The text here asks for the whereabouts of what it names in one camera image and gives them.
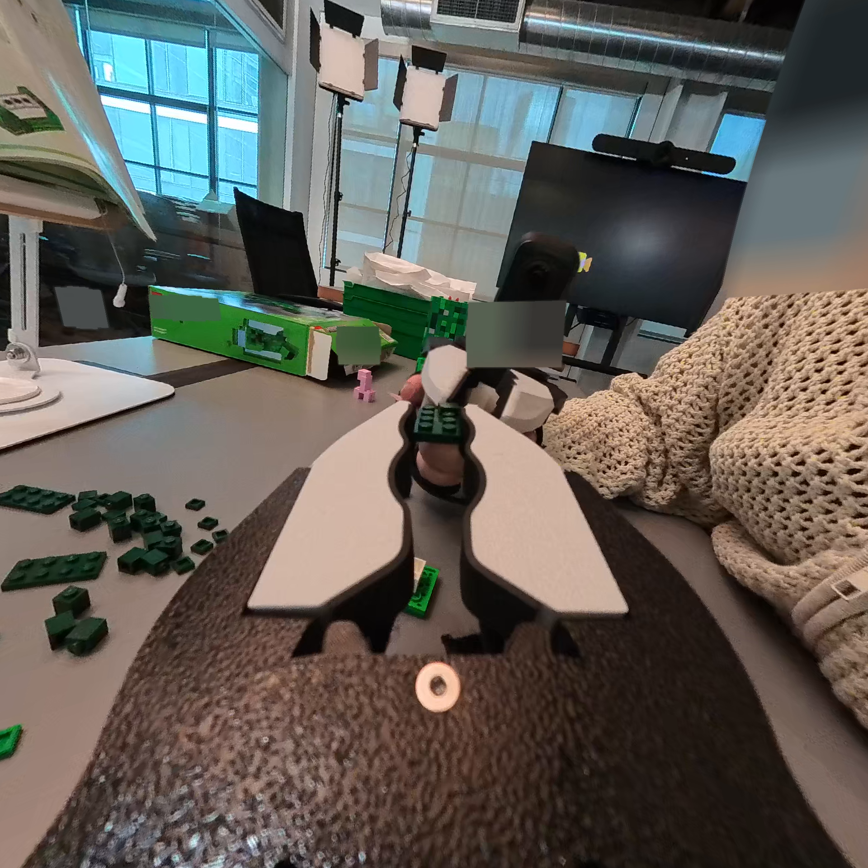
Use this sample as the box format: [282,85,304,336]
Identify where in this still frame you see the black webcam bar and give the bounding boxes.
[592,131,739,176]

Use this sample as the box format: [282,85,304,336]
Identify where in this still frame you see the lego instruction booklet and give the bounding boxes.
[0,0,158,244]

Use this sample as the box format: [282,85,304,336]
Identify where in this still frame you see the person's right forearm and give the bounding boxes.
[543,291,868,533]

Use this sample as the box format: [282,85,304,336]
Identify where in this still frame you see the white hanging cable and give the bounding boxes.
[110,236,134,307]

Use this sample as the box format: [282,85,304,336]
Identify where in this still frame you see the green bin with white bags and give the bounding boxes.
[342,250,477,362]

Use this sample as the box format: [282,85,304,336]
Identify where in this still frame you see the green lego base, tan brick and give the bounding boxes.
[403,555,443,619]

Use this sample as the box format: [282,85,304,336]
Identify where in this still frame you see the dark monitor screen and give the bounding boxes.
[494,140,748,335]

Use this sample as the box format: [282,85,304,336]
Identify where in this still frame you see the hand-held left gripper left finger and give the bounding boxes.
[249,402,416,625]

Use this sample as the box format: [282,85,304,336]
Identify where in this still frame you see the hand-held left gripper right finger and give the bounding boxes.
[458,402,629,627]

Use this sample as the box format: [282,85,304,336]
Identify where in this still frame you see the ceiling air duct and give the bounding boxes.
[379,0,790,58]

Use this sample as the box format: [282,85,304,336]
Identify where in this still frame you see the green lego box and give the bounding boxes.
[148,284,396,382]

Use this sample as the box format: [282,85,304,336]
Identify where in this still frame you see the white round-cornered base plate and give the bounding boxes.
[0,211,179,453]

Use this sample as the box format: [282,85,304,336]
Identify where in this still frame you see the studio light panel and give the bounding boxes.
[392,45,459,259]
[308,0,382,286]

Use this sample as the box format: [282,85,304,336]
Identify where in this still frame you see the scattered dark green lego pieces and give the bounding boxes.
[0,483,226,655]

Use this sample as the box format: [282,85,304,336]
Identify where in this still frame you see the dark green lego brick stack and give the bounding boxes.
[410,402,466,443]

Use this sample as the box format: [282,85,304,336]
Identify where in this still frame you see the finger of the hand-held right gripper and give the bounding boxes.
[422,345,474,406]
[498,372,558,434]

